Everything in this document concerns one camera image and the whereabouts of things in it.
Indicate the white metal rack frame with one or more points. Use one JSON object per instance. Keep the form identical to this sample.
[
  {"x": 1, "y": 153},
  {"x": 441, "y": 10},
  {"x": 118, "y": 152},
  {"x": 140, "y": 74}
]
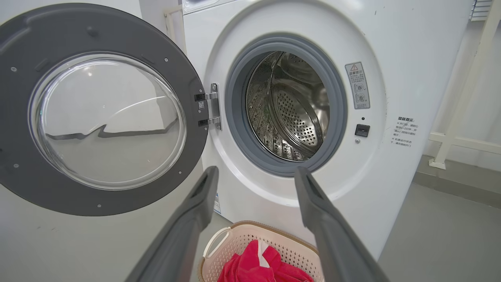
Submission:
[{"x": 465, "y": 94}]

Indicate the white front-load washing machine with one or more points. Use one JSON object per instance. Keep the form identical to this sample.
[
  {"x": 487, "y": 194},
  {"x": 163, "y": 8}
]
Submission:
[{"x": 352, "y": 196}]

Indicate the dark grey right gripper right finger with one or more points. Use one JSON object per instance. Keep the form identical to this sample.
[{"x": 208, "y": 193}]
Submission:
[{"x": 336, "y": 243}]

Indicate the grey warning sticker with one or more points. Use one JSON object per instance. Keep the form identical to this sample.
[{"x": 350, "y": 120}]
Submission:
[{"x": 357, "y": 86}]

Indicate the metal door hinge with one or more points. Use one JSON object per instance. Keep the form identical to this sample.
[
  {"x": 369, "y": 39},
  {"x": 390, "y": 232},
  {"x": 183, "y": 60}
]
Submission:
[{"x": 215, "y": 105}]

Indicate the cream perforated laundry basket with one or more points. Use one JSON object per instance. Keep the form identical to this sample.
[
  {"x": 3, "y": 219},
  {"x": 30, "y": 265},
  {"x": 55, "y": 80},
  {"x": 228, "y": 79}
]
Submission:
[{"x": 242, "y": 239}]

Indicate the white QR code sticker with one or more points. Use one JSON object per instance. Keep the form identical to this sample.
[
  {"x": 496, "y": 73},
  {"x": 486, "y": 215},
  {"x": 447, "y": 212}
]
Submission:
[{"x": 201, "y": 105}]

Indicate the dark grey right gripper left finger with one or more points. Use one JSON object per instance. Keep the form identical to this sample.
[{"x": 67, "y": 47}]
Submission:
[{"x": 180, "y": 235}]

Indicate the grey round glass washer door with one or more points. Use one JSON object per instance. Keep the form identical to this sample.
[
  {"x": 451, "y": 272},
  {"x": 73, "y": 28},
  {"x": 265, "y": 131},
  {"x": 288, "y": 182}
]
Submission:
[{"x": 23, "y": 47}]

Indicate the red garment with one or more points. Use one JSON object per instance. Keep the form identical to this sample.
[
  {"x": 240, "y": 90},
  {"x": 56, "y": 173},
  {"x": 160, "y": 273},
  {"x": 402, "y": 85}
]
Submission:
[{"x": 250, "y": 266}]

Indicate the perforated steel washer drum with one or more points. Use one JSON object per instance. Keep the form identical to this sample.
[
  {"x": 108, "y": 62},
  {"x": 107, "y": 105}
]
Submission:
[{"x": 297, "y": 117}]

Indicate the grey rubber door gasket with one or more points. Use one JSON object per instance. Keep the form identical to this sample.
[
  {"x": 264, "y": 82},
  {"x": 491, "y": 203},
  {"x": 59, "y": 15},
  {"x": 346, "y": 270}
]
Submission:
[{"x": 235, "y": 117}]

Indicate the blue white label sticker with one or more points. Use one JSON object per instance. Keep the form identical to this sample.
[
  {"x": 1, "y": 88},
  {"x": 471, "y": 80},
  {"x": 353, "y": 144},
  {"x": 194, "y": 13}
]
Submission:
[{"x": 217, "y": 204}]

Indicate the black door latch socket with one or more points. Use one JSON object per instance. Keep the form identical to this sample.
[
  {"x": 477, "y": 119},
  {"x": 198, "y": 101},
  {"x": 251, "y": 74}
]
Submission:
[{"x": 362, "y": 130}]

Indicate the white slatted window blinds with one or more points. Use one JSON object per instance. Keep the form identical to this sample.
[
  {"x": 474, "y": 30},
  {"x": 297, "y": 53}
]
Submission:
[{"x": 480, "y": 9}]

